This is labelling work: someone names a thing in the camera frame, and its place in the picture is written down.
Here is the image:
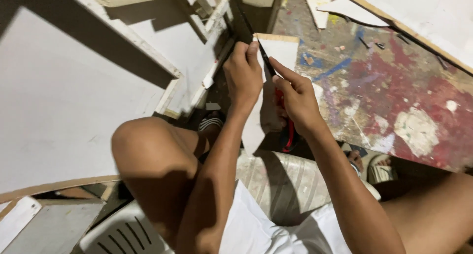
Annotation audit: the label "person's right hand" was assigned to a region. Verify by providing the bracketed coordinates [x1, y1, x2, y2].
[268, 56, 326, 137]

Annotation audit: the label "person's left hand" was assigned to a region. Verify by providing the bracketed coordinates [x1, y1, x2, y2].
[223, 41, 264, 108]

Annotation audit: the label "white cut board piece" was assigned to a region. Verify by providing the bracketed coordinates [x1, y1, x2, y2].
[241, 33, 300, 157]

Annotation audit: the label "red black utility knife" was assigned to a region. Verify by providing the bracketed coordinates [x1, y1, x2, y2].
[257, 39, 301, 153]

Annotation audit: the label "white board strip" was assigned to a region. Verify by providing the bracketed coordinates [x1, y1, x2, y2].
[302, 0, 334, 30]

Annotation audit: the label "black white striped sandal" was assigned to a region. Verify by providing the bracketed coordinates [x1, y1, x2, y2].
[198, 111, 226, 133]

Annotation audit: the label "white curved board offcut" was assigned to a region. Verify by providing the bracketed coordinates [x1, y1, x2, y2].
[317, 0, 391, 28]

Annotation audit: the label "white plastic chair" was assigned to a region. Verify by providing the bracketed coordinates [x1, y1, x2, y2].
[79, 150, 382, 254]

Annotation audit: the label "person's left leg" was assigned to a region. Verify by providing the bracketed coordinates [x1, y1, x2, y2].
[111, 116, 224, 249]

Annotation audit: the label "person's leg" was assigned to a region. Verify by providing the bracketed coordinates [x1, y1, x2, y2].
[111, 116, 224, 249]
[380, 172, 473, 254]

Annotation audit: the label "person's right foot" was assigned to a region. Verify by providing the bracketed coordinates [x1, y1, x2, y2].
[347, 149, 365, 174]

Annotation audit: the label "person's white shorts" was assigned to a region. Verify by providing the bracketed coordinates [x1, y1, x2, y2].
[221, 179, 353, 254]

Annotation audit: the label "white board with wooden edge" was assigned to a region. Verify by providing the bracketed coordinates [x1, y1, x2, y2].
[331, 0, 473, 77]

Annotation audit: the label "large white curved board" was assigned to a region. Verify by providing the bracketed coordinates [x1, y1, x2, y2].
[0, 6, 182, 204]

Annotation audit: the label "person's right leg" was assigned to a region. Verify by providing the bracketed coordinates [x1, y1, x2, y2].
[380, 172, 473, 254]

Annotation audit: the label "grey board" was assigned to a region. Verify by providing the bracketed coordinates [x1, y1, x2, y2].
[0, 196, 106, 254]

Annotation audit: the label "white wooden frame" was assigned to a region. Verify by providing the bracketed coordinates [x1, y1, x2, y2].
[59, 0, 239, 119]

